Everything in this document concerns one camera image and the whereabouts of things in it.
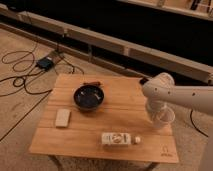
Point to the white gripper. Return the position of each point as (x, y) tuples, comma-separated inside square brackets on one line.
[(154, 107)]

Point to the white ceramic cup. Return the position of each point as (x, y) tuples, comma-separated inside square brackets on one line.
[(162, 118)]

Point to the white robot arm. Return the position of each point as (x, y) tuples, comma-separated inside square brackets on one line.
[(161, 90)]

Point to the brown stick behind bowl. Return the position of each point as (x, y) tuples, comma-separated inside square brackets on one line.
[(92, 83)]

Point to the dark ceramic bowl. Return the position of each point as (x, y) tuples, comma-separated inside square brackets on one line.
[(88, 97)]

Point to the white lying bottle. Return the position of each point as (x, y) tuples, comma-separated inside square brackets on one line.
[(113, 138)]

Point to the wooden table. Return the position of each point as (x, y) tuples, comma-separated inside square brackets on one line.
[(122, 110)]

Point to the black power adapter box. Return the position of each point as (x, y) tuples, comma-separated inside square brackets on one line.
[(45, 63)]

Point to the long wooden shelf rail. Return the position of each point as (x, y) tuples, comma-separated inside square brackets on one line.
[(152, 56)]

